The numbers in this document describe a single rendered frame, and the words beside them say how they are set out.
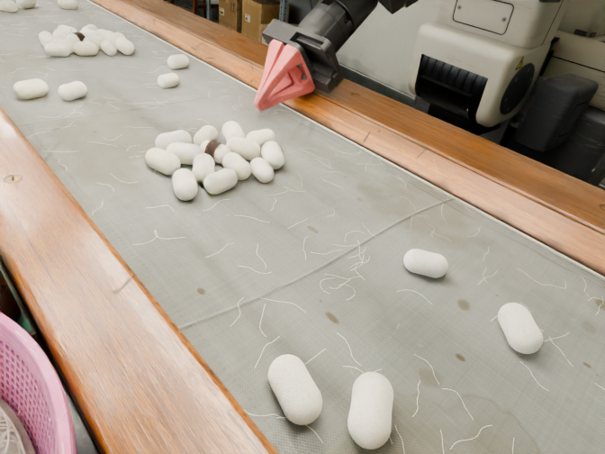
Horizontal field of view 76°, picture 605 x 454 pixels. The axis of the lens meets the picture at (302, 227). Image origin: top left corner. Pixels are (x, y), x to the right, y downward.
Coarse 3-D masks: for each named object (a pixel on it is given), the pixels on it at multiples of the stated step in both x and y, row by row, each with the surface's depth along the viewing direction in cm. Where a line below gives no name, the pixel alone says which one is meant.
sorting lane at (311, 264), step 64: (0, 64) 52; (64, 64) 55; (128, 64) 58; (192, 64) 62; (64, 128) 41; (128, 128) 43; (192, 128) 44; (256, 128) 46; (320, 128) 49; (128, 192) 33; (256, 192) 36; (320, 192) 37; (384, 192) 39; (128, 256) 28; (192, 256) 28; (256, 256) 29; (320, 256) 30; (384, 256) 31; (448, 256) 32; (512, 256) 33; (192, 320) 24; (256, 320) 25; (320, 320) 25; (384, 320) 26; (448, 320) 27; (576, 320) 28; (256, 384) 21; (320, 384) 22; (448, 384) 23; (512, 384) 23; (576, 384) 24; (320, 448) 19; (384, 448) 20; (448, 448) 20; (512, 448) 20; (576, 448) 21
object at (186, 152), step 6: (174, 144) 37; (180, 144) 37; (186, 144) 37; (192, 144) 37; (168, 150) 37; (174, 150) 37; (180, 150) 37; (186, 150) 37; (192, 150) 37; (198, 150) 37; (180, 156) 37; (186, 156) 37; (192, 156) 37; (180, 162) 37; (186, 162) 37; (192, 162) 37
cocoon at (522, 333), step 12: (504, 312) 26; (516, 312) 25; (528, 312) 26; (504, 324) 25; (516, 324) 25; (528, 324) 24; (516, 336) 24; (528, 336) 24; (540, 336) 24; (516, 348) 25; (528, 348) 24
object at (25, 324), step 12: (0, 264) 29; (0, 276) 23; (0, 288) 23; (12, 288) 27; (0, 300) 24; (12, 300) 25; (12, 312) 25; (24, 312) 26; (24, 324) 25; (36, 336) 25
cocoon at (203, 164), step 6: (198, 156) 36; (204, 156) 36; (210, 156) 36; (198, 162) 35; (204, 162) 35; (210, 162) 36; (198, 168) 35; (204, 168) 35; (210, 168) 35; (198, 174) 35; (204, 174) 35; (198, 180) 35
